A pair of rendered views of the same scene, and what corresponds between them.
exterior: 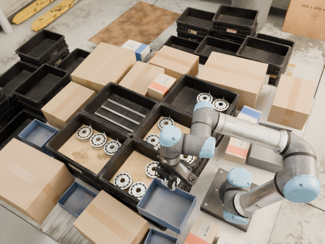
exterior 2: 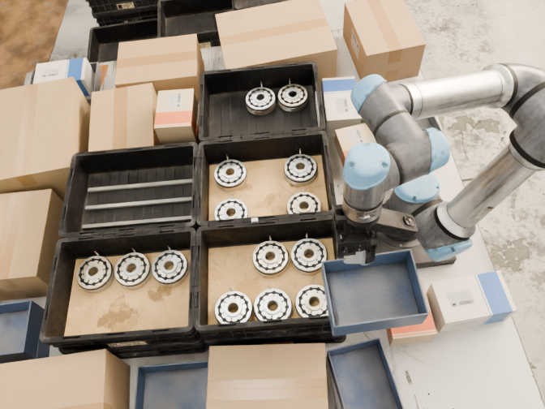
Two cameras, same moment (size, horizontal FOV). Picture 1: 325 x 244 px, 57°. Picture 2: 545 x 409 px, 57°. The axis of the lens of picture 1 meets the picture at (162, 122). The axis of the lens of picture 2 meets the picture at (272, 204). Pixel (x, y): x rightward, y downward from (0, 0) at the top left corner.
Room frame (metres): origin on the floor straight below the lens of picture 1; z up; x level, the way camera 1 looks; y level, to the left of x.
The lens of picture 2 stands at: (0.30, 0.38, 2.16)
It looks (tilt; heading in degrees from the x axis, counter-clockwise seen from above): 60 degrees down; 327
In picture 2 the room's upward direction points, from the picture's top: 8 degrees counter-clockwise
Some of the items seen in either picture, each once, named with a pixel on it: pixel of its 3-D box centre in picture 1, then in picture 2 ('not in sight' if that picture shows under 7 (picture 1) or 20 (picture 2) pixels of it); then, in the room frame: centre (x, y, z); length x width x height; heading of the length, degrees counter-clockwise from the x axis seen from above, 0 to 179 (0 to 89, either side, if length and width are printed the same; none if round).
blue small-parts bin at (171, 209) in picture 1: (167, 205); (371, 292); (0.50, 0.02, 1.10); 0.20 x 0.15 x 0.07; 56
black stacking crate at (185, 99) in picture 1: (199, 104); (261, 111); (1.24, -0.25, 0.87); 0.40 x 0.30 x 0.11; 53
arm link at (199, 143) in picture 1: (199, 142); (409, 149); (0.59, -0.12, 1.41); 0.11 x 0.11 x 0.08; 73
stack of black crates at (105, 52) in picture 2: (182, 56); (132, 58); (2.47, -0.28, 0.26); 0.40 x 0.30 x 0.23; 56
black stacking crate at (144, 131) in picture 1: (175, 138); (266, 187); (1.00, -0.07, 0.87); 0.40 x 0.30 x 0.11; 53
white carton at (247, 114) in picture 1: (245, 123); (340, 105); (1.14, -0.53, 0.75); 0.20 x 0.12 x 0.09; 141
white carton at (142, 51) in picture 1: (135, 51); (64, 79); (2.00, 0.15, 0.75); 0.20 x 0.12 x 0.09; 55
